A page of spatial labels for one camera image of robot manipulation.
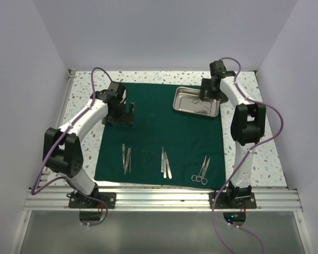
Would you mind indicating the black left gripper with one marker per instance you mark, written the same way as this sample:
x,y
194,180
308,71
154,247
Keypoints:
x,y
125,118

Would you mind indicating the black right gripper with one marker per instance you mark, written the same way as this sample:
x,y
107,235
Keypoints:
x,y
206,83

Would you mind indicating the stainless steel instrument tray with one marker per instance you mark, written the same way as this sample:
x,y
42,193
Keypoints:
x,y
183,102

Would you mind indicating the thin pointed steel forceps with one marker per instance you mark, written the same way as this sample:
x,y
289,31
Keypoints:
x,y
127,167

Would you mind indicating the dark green surgical cloth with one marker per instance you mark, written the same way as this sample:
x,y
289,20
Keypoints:
x,y
186,139

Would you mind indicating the steel tweezers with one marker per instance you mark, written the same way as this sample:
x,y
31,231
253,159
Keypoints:
x,y
168,168
162,160
164,173

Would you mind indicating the steel ring-handled hemostat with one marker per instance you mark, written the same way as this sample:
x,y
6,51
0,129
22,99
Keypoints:
x,y
198,178

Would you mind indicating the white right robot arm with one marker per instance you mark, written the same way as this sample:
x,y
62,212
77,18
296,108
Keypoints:
x,y
247,128

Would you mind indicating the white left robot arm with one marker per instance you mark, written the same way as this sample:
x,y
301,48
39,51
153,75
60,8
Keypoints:
x,y
62,150

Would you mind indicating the steel surgical forceps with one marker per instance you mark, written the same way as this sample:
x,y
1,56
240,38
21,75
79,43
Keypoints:
x,y
203,178

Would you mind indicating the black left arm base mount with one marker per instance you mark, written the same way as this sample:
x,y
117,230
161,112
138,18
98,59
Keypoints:
x,y
97,199

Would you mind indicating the aluminium left side rail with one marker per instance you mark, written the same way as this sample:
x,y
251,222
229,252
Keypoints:
x,y
57,99

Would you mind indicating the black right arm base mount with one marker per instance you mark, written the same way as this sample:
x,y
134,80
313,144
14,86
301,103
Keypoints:
x,y
233,198

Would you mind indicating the aluminium table edge rail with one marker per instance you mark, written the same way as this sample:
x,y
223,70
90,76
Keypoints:
x,y
163,198

